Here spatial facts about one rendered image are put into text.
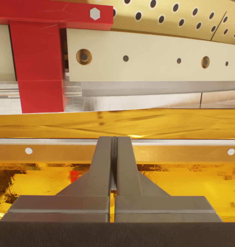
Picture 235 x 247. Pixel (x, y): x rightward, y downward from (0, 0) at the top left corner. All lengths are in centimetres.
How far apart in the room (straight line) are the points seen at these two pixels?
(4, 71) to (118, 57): 10
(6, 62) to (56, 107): 6
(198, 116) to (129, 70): 13
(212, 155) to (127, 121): 14
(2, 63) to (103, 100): 11
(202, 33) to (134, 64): 15
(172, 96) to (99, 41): 14
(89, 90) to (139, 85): 7
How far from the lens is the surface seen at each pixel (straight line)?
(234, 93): 42
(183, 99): 29
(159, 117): 26
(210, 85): 36
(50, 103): 16
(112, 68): 18
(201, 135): 29
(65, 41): 24
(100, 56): 18
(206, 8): 30
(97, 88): 24
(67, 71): 22
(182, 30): 28
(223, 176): 32
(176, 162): 29
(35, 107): 17
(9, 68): 19
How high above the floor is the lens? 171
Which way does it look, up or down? 16 degrees up
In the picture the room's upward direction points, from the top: 180 degrees counter-clockwise
